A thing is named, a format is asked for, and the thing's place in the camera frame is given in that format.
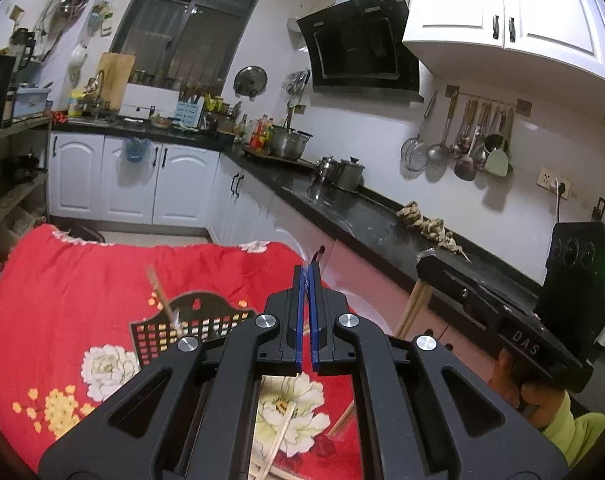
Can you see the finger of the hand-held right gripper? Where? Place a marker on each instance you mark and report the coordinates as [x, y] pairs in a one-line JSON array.
[[447, 282]]

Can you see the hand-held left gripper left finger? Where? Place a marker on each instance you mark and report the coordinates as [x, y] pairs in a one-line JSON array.
[[299, 330]]

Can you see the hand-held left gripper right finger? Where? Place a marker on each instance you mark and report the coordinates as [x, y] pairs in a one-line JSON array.
[[314, 340]]

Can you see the wooden chopsticks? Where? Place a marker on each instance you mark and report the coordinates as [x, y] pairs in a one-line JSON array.
[[160, 295], [413, 305]]

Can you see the dark grey utensil basket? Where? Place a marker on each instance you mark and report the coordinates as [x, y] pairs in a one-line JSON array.
[[217, 310]]

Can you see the pile of chopstick packets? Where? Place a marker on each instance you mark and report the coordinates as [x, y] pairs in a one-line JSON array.
[[278, 435]]

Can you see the person's right hand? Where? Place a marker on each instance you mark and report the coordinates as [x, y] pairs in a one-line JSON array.
[[532, 400]]

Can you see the brown dried food bundle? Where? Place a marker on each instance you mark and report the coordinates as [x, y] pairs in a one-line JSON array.
[[432, 225]]

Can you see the black kitchen countertop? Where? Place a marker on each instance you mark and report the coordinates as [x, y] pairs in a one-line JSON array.
[[362, 220]]

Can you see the steel ladle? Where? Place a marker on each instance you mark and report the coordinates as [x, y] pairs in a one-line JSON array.
[[465, 166]]

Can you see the light green spatula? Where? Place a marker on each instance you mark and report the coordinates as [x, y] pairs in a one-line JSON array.
[[497, 162]]

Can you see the perforated steel skimmer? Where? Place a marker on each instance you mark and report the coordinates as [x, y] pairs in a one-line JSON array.
[[436, 152]]

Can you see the grey lidded pot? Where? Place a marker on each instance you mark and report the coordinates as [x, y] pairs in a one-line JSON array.
[[350, 176]]

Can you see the small steel kettle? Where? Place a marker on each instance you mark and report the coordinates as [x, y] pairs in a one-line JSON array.
[[325, 169]]

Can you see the large steel stockpot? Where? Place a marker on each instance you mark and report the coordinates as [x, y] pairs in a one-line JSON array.
[[287, 144]]

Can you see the red cap bottle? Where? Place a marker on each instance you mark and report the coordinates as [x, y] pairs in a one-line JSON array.
[[262, 132]]

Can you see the white base cabinets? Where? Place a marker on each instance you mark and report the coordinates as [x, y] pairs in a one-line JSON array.
[[132, 185]]

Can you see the red floral tablecloth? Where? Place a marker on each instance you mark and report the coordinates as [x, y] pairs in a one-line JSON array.
[[82, 285]]

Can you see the light blue knife block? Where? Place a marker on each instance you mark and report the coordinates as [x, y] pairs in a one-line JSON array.
[[190, 112]]

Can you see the blue plastic bag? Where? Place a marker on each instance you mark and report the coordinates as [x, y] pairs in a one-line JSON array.
[[135, 150]]

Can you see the dark hanging pot lid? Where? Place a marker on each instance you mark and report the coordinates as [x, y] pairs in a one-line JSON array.
[[250, 81]]

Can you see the black range hood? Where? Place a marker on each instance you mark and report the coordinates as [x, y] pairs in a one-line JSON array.
[[357, 45]]

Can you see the white countertop box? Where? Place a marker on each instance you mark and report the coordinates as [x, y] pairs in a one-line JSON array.
[[147, 102]]

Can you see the white upper cabinet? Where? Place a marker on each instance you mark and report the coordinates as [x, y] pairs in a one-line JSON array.
[[482, 10]]

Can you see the metal shelf table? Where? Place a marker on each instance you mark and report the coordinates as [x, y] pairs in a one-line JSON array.
[[17, 200]]

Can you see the wooden cutting board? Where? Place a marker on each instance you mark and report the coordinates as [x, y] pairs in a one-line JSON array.
[[115, 80]]

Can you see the dark framed kitchen window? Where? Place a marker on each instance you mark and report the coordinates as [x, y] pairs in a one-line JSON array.
[[182, 25]]

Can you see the white hanging jug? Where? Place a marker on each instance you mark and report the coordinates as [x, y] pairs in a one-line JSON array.
[[77, 57]]

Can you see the blue plastic bin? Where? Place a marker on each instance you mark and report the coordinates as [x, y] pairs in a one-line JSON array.
[[30, 102]]

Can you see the hanging steel lid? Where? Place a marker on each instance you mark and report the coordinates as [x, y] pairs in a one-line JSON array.
[[75, 5]]

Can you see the black electric kettle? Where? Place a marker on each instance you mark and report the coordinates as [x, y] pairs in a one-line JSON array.
[[22, 47]]

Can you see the white wall socket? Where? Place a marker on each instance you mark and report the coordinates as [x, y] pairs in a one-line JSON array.
[[550, 179]]

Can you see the wooden utensil rail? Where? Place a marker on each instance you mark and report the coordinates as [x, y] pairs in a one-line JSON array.
[[482, 100]]

